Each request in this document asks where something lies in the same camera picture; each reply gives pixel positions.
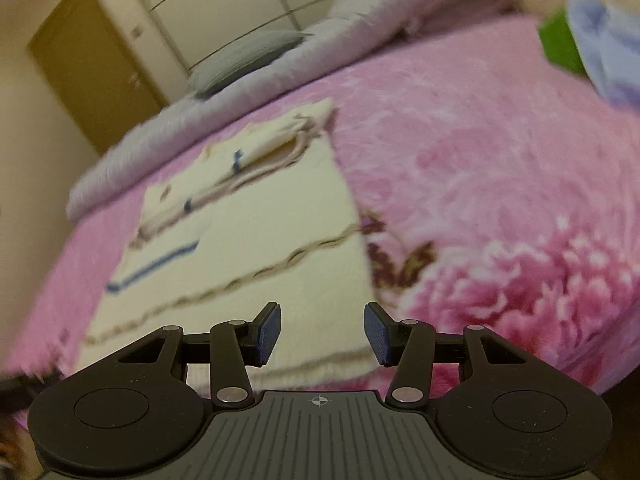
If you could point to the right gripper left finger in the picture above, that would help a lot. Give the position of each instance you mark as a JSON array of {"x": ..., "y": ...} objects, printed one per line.
[{"x": 228, "y": 349}]

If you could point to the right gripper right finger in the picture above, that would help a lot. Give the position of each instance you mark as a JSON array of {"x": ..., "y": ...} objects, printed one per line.
[{"x": 412, "y": 348}]

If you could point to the white knit sweater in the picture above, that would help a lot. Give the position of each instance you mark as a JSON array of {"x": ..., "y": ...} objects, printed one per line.
[{"x": 265, "y": 216}]

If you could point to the pink floral bed blanket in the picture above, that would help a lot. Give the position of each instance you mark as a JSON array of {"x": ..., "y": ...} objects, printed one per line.
[{"x": 495, "y": 189}]

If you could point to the grey textured pillow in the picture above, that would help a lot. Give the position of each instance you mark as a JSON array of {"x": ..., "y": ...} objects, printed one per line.
[{"x": 242, "y": 57}]

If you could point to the brown wooden door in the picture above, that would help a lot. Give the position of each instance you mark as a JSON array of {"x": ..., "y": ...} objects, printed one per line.
[{"x": 94, "y": 73}]

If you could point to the green knit garment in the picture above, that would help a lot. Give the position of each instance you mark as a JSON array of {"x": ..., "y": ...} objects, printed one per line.
[{"x": 558, "y": 44}]

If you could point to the light blue shirt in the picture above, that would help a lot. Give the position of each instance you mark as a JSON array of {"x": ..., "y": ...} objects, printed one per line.
[{"x": 607, "y": 40}]

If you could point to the striped grey folded quilt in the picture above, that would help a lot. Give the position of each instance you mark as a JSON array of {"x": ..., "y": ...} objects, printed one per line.
[{"x": 352, "y": 30}]

